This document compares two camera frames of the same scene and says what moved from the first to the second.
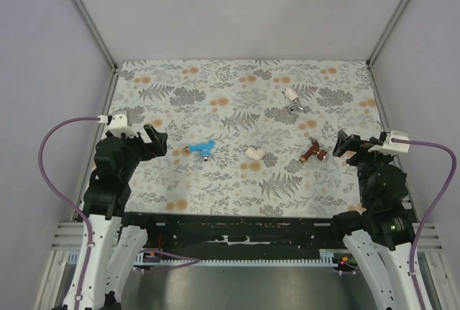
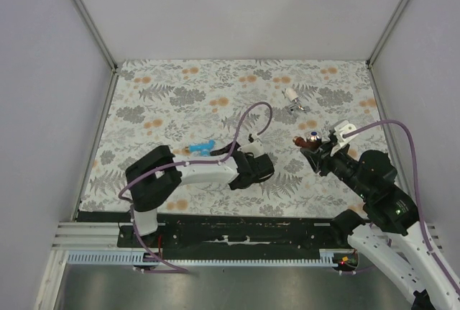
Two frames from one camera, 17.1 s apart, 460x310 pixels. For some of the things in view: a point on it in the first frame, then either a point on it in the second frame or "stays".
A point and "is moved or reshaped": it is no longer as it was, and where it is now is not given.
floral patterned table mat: x=250 y=138 stays
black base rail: x=198 y=231 stays
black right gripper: x=353 y=142 to x=320 y=158
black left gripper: x=158 y=140 to x=246 y=155
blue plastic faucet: x=204 y=148 stays
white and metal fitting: x=393 y=147 to x=342 y=128
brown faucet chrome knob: x=315 y=149 is moved or reshaped
